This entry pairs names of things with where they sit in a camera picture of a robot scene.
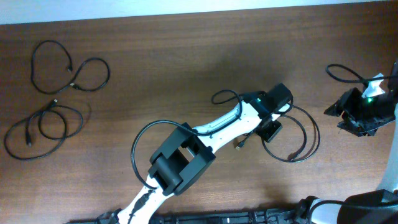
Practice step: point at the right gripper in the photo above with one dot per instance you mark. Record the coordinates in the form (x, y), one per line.
(346, 103)

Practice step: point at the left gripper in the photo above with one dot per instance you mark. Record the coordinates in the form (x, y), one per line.
(269, 133)

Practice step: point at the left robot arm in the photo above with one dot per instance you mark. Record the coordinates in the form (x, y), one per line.
(187, 152)

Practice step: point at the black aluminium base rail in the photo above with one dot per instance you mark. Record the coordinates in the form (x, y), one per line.
(269, 216)

